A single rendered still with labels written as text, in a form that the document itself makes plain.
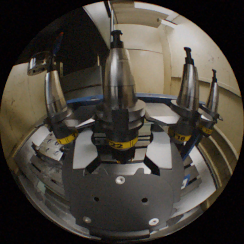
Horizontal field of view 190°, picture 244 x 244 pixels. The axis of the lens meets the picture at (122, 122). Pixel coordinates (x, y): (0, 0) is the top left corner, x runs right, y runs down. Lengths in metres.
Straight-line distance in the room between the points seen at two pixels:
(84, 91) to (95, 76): 0.17
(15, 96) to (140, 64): 1.84
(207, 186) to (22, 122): 2.02
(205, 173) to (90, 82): 1.16
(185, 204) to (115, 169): 0.53
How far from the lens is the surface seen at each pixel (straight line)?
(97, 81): 0.71
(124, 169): 0.39
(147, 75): 1.13
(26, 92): 1.54
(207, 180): 0.69
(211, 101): 0.22
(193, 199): 0.64
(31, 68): 0.46
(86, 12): 0.36
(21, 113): 1.47
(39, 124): 0.17
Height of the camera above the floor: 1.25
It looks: 30 degrees down
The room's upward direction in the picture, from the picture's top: 3 degrees counter-clockwise
